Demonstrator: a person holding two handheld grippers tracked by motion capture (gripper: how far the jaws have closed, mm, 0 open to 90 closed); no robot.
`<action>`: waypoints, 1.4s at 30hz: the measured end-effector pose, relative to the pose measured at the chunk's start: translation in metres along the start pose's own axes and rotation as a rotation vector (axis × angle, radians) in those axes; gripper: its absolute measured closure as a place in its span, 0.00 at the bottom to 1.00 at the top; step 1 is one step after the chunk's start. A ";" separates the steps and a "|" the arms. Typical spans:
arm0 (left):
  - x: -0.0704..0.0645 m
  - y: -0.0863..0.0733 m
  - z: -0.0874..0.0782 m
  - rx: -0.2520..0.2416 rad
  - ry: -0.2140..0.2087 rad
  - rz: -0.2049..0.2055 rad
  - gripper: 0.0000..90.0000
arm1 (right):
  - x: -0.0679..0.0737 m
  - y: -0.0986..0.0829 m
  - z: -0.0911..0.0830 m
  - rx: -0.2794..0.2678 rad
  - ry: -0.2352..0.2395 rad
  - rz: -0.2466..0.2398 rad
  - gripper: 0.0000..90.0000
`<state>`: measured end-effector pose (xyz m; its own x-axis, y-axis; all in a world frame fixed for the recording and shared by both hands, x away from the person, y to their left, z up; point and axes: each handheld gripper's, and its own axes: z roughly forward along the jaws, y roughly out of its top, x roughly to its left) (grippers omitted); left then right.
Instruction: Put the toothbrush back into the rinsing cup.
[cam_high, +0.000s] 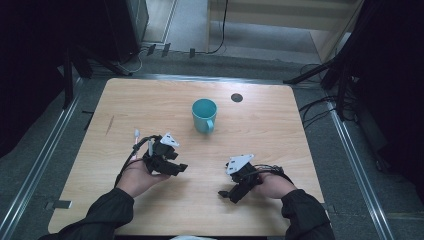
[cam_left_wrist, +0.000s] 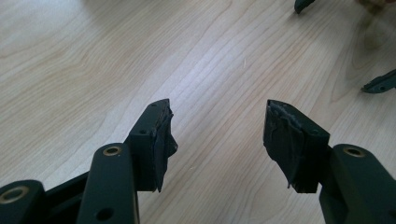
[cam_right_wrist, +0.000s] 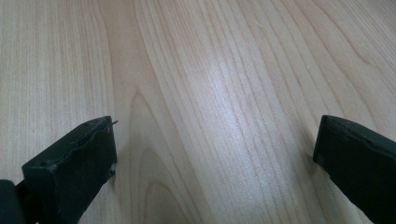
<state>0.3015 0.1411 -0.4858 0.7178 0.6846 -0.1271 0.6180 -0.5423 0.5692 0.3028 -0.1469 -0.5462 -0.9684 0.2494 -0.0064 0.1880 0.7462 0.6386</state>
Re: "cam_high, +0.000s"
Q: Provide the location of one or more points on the metal floor rail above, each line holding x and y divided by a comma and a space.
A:
36, 166
360, 173

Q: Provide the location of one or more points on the grey floor plate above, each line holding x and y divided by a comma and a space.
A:
60, 204

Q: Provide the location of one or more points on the beige wooden cabinet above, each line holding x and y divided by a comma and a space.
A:
280, 15

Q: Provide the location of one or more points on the black curtain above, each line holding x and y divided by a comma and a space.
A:
393, 83
30, 66

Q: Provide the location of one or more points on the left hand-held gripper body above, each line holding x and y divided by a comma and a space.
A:
159, 156

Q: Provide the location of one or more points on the black round table grommet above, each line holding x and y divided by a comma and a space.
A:
236, 97

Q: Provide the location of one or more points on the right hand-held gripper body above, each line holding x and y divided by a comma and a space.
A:
242, 173

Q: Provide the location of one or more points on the teal cup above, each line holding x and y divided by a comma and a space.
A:
203, 115

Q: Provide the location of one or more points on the black power plug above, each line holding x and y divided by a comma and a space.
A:
192, 52
151, 49
166, 49

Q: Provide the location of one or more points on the black metal stand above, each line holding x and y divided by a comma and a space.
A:
340, 66
68, 80

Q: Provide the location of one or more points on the black computer tower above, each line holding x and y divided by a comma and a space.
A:
128, 26

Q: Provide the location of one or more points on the person's right hand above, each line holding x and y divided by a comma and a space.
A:
274, 186

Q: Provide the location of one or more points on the person's left hand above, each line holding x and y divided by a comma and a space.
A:
138, 178

